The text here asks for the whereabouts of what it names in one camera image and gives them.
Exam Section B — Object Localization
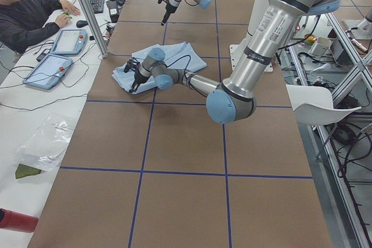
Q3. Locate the seated person in black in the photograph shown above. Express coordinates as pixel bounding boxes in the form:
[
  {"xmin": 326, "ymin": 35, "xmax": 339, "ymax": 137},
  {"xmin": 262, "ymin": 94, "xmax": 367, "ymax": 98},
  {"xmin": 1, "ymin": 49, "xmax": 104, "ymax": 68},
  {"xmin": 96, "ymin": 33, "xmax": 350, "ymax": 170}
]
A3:
[{"xmin": 1, "ymin": 0, "xmax": 81, "ymax": 54}]

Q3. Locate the green cloth piece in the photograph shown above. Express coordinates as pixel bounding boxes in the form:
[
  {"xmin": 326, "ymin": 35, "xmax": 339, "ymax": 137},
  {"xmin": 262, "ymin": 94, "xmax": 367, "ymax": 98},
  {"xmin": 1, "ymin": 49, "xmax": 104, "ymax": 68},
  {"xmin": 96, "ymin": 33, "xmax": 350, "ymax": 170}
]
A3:
[{"xmin": 15, "ymin": 164, "xmax": 41, "ymax": 179}]

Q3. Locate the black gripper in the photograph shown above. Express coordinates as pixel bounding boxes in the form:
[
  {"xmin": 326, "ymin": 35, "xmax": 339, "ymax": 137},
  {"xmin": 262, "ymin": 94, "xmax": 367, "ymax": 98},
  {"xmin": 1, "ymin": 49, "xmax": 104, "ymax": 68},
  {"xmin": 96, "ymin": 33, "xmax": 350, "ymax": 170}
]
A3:
[
  {"xmin": 160, "ymin": 3, "xmax": 177, "ymax": 25},
  {"xmin": 129, "ymin": 74, "xmax": 148, "ymax": 94}
]

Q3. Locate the black computer mouse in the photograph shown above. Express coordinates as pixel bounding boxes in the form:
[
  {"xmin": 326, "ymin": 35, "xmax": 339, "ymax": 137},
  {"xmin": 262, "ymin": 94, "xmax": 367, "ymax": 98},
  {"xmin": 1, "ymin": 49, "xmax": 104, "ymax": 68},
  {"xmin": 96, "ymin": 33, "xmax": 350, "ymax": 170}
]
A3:
[{"xmin": 76, "ymin": 20, "xmax": 88, "ymax": 28}]

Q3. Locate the green plastic object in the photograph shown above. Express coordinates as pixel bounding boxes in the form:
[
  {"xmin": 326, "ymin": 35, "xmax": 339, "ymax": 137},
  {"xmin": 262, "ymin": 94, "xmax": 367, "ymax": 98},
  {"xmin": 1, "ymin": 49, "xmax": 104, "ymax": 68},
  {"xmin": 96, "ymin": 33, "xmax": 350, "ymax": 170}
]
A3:
[{"xmin": 63, "ymin": 12, "xmax": 72, "ymax": 19}]

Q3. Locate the red bottle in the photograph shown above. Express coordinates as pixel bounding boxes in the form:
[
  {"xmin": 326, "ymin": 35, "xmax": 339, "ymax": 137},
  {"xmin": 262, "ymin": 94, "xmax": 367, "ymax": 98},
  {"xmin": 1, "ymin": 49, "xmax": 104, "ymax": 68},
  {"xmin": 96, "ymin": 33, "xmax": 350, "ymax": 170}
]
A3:
[{"xmin": 1, "ymin": 209, "xmax": 39, "ymax": 233}]

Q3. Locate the white chair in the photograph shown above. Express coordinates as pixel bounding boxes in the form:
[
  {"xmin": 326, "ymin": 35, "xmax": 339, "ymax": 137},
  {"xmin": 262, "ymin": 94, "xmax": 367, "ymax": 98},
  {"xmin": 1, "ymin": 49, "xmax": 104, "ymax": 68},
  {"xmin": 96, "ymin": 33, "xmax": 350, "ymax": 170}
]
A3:
[{"xmin": 286, "ymin": 84, "xmax": 362, "ymax": 125}]

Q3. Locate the blue teach pendant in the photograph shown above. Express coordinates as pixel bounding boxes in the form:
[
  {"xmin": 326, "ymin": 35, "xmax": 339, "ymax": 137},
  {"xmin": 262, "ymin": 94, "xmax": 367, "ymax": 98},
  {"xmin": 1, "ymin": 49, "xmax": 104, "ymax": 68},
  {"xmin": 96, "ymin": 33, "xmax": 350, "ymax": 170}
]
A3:
[
  {"xmin": 50, "ymin": 28, "xmax": 87, "ymax": 56},
  {"xmin": 22, "ymin": 54, "xmax": 73, "ymax": 89}
]

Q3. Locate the clear plastic bag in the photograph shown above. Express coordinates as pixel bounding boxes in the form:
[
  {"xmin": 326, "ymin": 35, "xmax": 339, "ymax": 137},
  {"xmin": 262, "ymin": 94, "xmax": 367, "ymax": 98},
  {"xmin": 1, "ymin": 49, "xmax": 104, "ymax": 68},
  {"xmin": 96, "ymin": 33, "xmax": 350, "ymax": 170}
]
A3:
[{"xmin": 17, "ymin": 113, "xmax": 78, "ymax": 171}]

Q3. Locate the lower blue teach pendant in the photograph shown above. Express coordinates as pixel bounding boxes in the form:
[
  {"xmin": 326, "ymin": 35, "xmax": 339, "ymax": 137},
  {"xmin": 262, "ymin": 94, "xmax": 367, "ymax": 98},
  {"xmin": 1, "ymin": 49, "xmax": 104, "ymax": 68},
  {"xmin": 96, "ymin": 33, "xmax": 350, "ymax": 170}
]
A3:
[{"xmin": 22, "ymin": 54, "xmax": 73, "ymax": 89}]

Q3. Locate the aluminium frame post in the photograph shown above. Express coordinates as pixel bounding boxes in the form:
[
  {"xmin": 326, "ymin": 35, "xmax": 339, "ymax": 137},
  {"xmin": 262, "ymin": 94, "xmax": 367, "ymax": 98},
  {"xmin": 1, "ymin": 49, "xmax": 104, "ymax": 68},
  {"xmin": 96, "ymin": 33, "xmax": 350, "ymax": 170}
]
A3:
[{"xmin": 78, "ymin": 0, "xmax": 109, "ymax": 57}]

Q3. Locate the brown paper table cover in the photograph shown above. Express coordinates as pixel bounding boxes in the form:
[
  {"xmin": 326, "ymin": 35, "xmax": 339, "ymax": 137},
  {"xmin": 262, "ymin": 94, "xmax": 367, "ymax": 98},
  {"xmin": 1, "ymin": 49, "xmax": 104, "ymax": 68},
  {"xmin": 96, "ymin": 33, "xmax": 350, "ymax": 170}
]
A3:
[{"xmin": 29, "ymin": 0, "xmax": 332, "ymax": 247}]

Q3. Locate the light blue button-up shirt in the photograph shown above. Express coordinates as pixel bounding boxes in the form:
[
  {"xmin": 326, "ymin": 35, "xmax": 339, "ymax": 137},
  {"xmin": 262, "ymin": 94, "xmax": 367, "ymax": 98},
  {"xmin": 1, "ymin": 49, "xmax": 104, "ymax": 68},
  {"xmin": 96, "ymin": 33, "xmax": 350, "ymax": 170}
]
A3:
[{"xmin": 112, "ymin": 42, "xmax": 208, "ymax": 95}]

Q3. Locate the upper blue teach pendant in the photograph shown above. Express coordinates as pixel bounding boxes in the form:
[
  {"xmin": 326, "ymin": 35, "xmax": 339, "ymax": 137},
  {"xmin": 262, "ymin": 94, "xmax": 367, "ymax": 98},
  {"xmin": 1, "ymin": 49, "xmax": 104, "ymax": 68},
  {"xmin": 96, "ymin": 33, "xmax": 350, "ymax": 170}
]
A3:
[{"xmin": 50, "ymin": 28, "xmax": 87, "ymax": 56}]

